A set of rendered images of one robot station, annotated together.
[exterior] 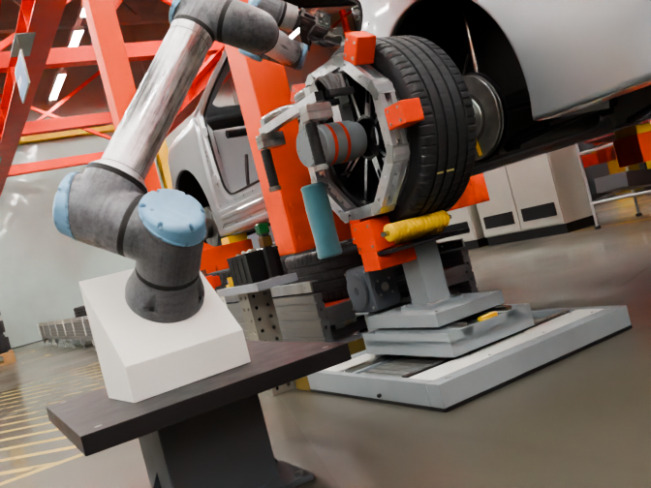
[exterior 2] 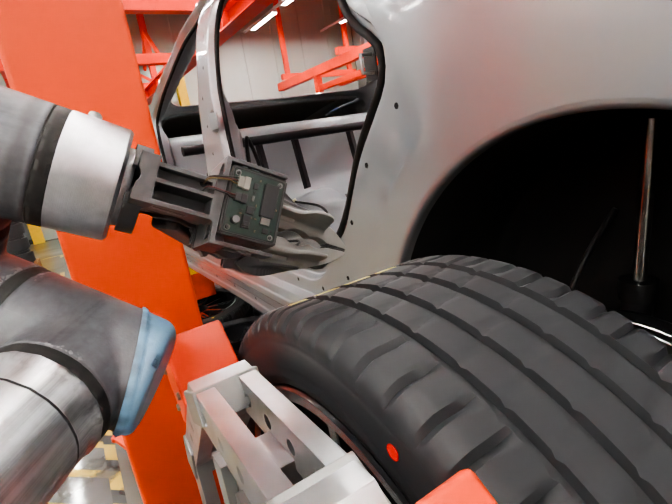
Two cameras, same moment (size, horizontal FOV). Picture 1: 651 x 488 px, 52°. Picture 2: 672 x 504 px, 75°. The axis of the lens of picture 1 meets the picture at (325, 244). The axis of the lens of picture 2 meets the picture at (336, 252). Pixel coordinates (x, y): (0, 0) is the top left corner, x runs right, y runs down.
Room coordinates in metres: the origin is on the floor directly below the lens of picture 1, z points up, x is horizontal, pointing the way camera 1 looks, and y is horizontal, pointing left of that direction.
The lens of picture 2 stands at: (2.00, -0.24, 1.32)
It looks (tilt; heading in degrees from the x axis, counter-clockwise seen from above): 14 degrees down; 359
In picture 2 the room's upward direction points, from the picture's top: 9 degrees counter-clockwise
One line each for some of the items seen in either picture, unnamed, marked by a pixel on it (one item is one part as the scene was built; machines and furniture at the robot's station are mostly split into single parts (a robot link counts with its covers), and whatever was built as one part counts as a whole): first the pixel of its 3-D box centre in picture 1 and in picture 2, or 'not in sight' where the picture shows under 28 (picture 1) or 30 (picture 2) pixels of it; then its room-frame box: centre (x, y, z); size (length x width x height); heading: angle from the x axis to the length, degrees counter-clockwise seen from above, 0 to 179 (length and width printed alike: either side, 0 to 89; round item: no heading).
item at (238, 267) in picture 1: (254, 264); not in sight; (2.64, 0.29, 0.51); 0.20 x 0.14 x 0.13; 29
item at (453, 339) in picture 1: (444, 329); not in sight; (2.37, -0.33, 0.13); 0.50 x 0.36 x 0.10; 30
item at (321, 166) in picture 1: (316, 145); not in sight; (2.05, -0.05, 0.83); 0.04 x 0.04 x 0.16
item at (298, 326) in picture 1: (286, 320); not in sight; (4.02, 0.34, 0.14); 2.47 x 0.85 x 0.27; 30
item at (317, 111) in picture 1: (316, 111); not in sight; (2.06, -0.07, 0.93); 0.09 x 0.05 x 0.05; 120
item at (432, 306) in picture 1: (425, 278); not in sight; (2.40, -0.31, 0.32); 0.40 x 0.30 x 0.28; 30
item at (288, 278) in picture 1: (255, 285); not in sight; (2.68, 0.31, 0.44); 0.43 x 0.17 x 0.03; 30
